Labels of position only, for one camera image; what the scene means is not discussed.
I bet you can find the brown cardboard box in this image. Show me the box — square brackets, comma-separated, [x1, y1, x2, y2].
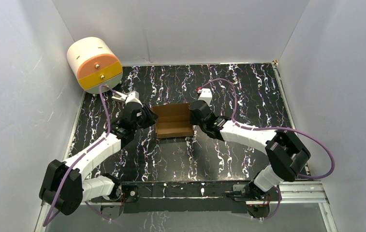
[151, 103, 194, 139]

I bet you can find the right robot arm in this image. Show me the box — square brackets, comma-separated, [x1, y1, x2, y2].
[189, 100, 311, 200]

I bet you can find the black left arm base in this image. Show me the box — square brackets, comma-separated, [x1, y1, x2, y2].
[85, 176, 139, 221]

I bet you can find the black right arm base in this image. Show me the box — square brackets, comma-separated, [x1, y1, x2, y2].
[231, 182, 282, 219]

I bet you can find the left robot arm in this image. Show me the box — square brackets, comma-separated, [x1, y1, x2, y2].
[39, 102, 158, 215]

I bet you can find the white stapler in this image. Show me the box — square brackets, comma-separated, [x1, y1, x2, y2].
[111, 90, 128, 103]

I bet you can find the round pastel drawer cabinet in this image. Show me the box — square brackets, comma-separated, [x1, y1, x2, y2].
[67, 37, 123, 94]

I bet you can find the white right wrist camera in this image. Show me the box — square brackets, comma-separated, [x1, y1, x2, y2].
[197, 88, 212, 106]

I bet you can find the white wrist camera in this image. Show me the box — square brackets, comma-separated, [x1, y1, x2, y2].
[124, 91, 143, 108]
[197, 88, 212, 106]

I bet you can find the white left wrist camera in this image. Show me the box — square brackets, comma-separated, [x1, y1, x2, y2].
[124, 91, 143, 108]

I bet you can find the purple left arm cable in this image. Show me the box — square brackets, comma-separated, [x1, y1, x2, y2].
[42, 85, 122, 227]

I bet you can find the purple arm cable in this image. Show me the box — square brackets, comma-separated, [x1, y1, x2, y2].
[42, 85, 122, 227]
[198, 78, 336, 221]

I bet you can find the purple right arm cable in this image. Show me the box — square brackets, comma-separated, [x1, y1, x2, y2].
[198, 78, 336, 221]

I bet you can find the aluminium front rail frame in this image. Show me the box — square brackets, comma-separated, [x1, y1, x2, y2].
[35, 181, 337, 232]

